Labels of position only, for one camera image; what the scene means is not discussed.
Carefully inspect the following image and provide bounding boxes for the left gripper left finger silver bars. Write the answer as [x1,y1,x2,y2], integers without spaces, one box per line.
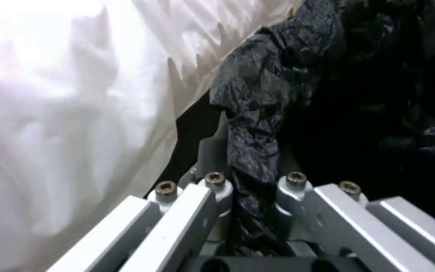
[46,135,238,272]

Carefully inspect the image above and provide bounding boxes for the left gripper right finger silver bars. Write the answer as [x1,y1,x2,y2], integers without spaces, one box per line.
[276,172,435,272]

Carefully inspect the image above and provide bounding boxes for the black plastic garbage bag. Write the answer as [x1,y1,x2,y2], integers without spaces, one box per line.
[174,0,435,255]

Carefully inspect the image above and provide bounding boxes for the white plastic bag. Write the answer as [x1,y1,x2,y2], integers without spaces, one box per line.
[0,0,298,272]

